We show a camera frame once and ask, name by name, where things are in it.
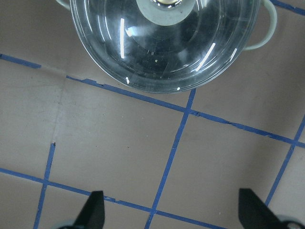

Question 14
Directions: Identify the pale green steel pot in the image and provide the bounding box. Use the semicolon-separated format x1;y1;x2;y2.
56;0;278;51

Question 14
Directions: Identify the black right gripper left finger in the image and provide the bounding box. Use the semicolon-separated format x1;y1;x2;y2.
75;191;105;229

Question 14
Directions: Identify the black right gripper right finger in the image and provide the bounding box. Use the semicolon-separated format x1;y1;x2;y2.
238;188;283;229

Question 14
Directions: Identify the glass pot lid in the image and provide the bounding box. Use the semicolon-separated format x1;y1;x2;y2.
70;0;261;93

